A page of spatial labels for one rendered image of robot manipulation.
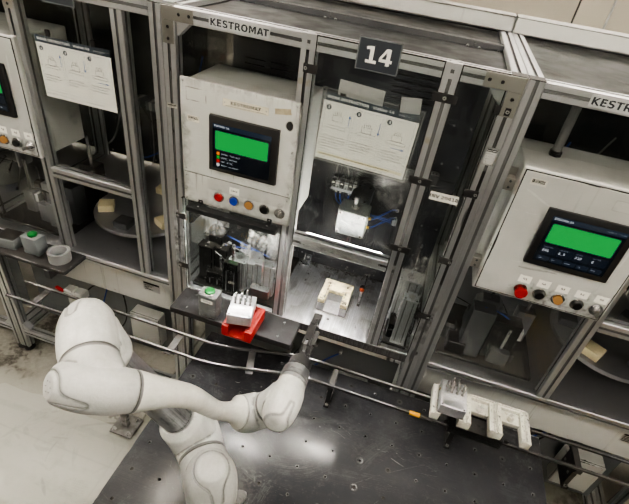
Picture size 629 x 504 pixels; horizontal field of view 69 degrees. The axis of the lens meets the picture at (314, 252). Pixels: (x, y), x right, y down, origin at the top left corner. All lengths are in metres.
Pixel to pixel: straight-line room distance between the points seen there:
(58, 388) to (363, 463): 1.17
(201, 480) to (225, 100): 1.16
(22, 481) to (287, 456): 1.38
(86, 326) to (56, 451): 1.65
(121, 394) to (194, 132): 0.93
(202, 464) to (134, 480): 0.38
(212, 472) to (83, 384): 0.57
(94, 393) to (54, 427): 1.78
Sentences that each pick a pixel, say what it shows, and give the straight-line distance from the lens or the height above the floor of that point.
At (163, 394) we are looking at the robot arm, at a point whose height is 1.35.
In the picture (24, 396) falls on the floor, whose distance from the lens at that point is 3.05.
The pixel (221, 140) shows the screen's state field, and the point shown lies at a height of 1.66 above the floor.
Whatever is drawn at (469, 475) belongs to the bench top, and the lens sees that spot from 2.01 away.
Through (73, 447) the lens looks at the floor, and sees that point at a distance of 2.78.
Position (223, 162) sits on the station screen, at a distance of 1.64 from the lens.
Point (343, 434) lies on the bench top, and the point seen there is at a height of 0.68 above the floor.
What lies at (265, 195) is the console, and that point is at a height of 1.48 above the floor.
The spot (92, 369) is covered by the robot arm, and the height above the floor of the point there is 1.46.
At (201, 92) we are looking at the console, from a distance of 1.61.
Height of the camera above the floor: 2.29
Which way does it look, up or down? 36 degrees down
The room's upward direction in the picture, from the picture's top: 9 degrees clockwise
